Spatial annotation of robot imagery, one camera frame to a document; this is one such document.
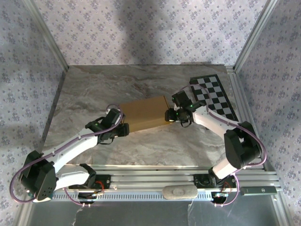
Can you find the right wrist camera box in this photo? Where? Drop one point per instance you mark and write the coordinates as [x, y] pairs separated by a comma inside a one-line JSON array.
[[181, 99]]

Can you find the small controller circuit board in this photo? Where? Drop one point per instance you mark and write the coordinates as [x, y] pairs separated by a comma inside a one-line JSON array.
[[90, 196], [219, 196]]

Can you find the long black rectangular box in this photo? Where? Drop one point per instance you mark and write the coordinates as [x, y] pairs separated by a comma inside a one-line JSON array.
[[258, 191]]

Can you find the brown cardboard box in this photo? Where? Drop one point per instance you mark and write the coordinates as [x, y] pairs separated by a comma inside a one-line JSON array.
[[145, 113]]

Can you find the aluminium side frame rail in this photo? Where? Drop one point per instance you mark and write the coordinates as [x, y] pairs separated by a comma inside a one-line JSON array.
[[244, 99], [53, 113]]

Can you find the grey oval stone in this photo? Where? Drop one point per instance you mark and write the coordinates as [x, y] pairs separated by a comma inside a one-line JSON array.
[[179, 192]]

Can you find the black and grey chessboard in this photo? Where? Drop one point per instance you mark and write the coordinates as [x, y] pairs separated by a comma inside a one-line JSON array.
[[214, 96]]

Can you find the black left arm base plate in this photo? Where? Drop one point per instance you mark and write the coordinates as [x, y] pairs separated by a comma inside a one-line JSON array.
[[105, 181]]

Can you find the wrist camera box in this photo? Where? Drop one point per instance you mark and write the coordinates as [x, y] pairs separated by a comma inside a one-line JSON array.
[[181, 99], [113, 117]]

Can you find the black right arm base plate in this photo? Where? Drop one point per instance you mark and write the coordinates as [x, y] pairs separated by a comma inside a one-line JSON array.
[[202, 181]]

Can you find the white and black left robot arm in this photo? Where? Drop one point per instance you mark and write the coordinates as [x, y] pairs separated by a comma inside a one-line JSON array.
[[70, 150]]

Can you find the aluminium front frame rails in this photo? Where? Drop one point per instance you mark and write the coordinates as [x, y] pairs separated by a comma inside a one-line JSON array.
[[145, 177]]

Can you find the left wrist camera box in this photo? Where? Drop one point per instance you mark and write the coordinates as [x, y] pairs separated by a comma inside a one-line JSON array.
[[113, 117]]

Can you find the aluminium frame corner post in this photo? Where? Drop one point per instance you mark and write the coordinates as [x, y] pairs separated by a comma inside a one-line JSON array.
[[47, 35], [256, 33]]

